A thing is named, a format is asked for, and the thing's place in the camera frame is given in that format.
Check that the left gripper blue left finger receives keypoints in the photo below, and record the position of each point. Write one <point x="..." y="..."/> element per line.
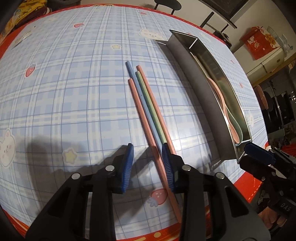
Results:
<point x="126" y="167"/>

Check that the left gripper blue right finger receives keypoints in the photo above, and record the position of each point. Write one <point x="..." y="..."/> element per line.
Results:
<point x="166" y="157"/>

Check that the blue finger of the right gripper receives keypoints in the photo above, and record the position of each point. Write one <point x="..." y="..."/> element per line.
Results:
<point x="259" y="153"/>

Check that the long pink chopstick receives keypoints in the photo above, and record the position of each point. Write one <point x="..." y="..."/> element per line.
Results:
<point x="153" y="146"/>

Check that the green chopstick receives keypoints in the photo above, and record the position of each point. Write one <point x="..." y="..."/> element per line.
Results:
<point x="151" y="108"/>

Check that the blue chopstick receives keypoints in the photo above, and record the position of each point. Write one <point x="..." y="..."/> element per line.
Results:
<point x="143" y="100"/>

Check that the right hand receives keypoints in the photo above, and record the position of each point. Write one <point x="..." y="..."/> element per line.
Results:
<point x="269" y="217"/>

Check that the teal green spoon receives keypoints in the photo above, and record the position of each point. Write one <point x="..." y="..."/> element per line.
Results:
<point x="236" y="127"/>

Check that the pink spoon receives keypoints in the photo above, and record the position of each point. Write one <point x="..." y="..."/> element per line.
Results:
<point x="218" y="92"/>

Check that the stainless steel utensil tray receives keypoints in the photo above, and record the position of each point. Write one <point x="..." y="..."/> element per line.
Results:
<point x="198" y="64"/>

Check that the blue plaid table mat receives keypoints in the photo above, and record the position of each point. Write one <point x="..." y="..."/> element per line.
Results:
<point x="81" y="97"/>

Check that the black round stool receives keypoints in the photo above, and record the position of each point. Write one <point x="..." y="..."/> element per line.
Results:
<point x="174" y="5"/>

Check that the yellow snack bags pile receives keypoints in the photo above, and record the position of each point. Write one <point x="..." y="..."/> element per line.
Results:
<point x="14" y="13"/>

